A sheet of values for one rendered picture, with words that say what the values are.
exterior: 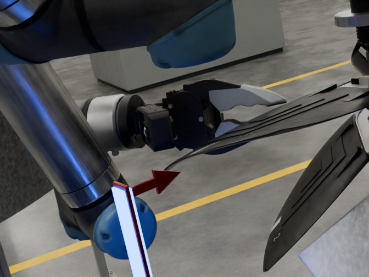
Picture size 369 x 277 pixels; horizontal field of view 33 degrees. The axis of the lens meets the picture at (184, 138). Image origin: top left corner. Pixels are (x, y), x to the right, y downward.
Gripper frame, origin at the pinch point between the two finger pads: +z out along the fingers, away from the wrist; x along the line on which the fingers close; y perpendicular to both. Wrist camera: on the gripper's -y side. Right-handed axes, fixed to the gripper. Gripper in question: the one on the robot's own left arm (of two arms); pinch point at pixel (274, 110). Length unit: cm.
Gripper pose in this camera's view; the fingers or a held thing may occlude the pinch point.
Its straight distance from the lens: 75.4
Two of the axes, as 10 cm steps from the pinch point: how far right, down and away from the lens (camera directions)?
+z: 9.3, -0.8, -3.5
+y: 3.2, -2.3, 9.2
